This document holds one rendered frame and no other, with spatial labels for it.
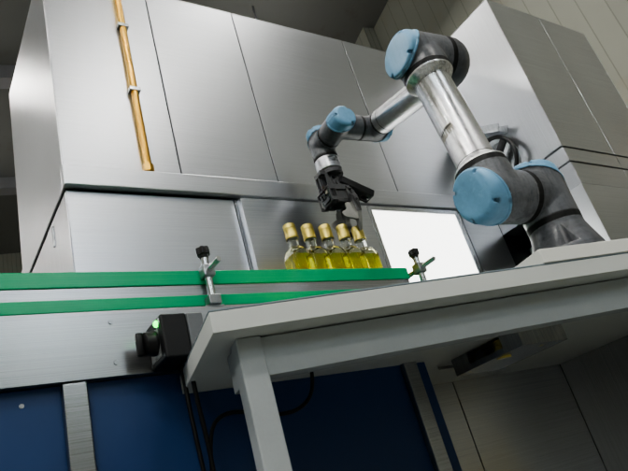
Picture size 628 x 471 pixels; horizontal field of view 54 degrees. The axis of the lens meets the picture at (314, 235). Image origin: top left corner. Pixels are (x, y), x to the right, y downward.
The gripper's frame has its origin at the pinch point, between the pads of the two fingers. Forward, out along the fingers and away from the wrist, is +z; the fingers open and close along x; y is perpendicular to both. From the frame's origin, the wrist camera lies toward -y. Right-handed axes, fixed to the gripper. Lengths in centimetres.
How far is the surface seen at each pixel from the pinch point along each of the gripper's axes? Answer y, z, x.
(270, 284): 41.2, 21.4, 17.4
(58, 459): 88, 49, 22
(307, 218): 7.5, -11.0, -11.1
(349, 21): -373, -494, -341
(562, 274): 6, 43, 60
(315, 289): 29.8, 23.2, 16.4
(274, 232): 20.8, -6.1, -9.9
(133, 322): 73, 28, 22
